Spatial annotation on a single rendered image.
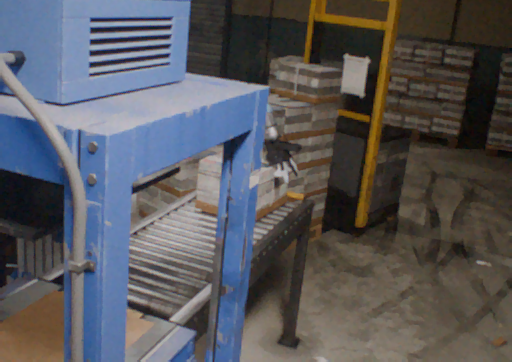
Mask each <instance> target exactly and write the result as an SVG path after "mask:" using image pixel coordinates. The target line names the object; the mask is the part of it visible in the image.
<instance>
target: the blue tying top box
mask: <svg viewBox="0 0 512 362"><path fill-rule="evenodd" d="M189 9H190V0H0V54H1V53H7V51H8V50H20V51H23V53H24V55H25V57H26V61H25V63H24V64H23V66H16V67H13V66H9V65H8V64H6V65H7V66H8V69H10V70H11V71H12V74H14V76H15V77H16V78H17V79H18V81H19V82H20V83H21V84H22V85H23V86H24V87H25V88H26V90H27V91H28V92H29V93H30V94H31V95H32V96H33V97H34V98H35V99H39V100H44V101H48V102H52V103H61V104H66V103H70V102H78V101H82V100H87V99H91V98H95V97H103V96H107V95H111V94H116V93H121V92H125V91H133V90H137V89H141V88H146V87H150V86H154V85H162V84H167V83H171V82H176V81H180V80H185V72H186V58H187V45H188V21H189Z"/></svg>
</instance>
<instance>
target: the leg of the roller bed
mask: <svg viewBox="0 0 512 362"><path fill-rule="evenodd" d="M310 225H311V224H310ZM310 225H309V226H308V227H307V228H306V229H305V230H304V231H303V232H302V233H301V234H300V235H299V236H298V237H297V242H296V249H295V256H294V263H293V268H292V283H291V288H290V294H289V301H288V308H287V320H286V327H285V333H284V339H283V341H284V342H285V343H286V342H289V343H292V342H293V341H294V340H295V336H296V329H297V317H298V311H299V305H300V298H301V293H302V287H303V274H304V268H305V262H306V256H307V249H308V237H309V231H310ZM295 341H296V340H295ZM289 343H288V344H289ZM293 343H294V342H293Z"/></svg>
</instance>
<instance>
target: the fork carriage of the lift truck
mask: <svg viewBox="0 0 512 362"><path fill-rule="evenodd" d="M327 186H328V189H327V192H325V193H326V194H327V197H326V200H324V215H323V216H324V217H323V220H325V221H329V222H331V223H333V224H334V226H335V227H337V228H340V229H341V230H344V231H351V226H352V221H353V216H354V210H355V200H356V195H355V194H352V193H350V192H347V191H345V190H340V189H338V188H335V187H333V186H330V185H327Z"/></svg>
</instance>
